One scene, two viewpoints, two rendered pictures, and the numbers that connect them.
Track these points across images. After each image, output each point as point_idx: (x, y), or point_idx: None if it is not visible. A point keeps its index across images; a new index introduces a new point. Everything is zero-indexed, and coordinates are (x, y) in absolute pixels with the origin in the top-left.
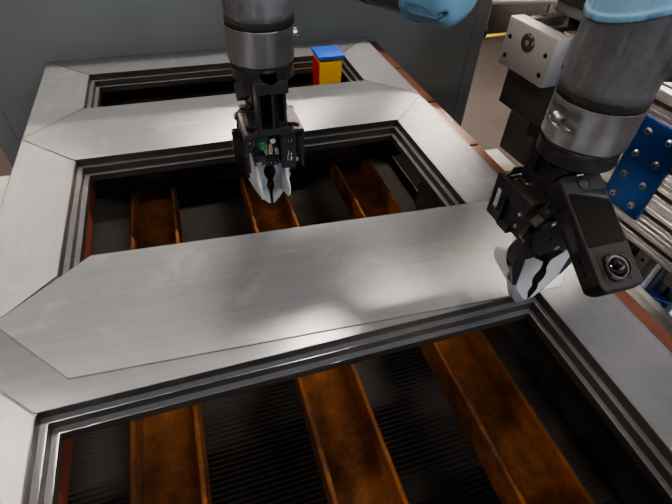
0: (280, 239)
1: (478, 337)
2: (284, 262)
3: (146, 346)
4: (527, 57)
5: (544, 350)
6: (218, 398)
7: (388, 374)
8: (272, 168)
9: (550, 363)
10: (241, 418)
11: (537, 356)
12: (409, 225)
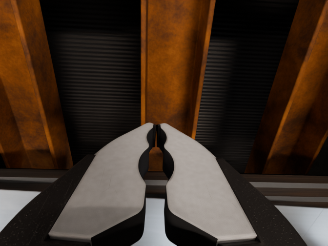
0: (146, 213)
1: None
2: (140, 242)
3: None
4: None
5: (325, 169)
6: (96, 110)
7: (218, 129)
8: (170, 157)
9: (318, 173)
10: (111, 128)
11: (317, 160)
12: (326, 229)
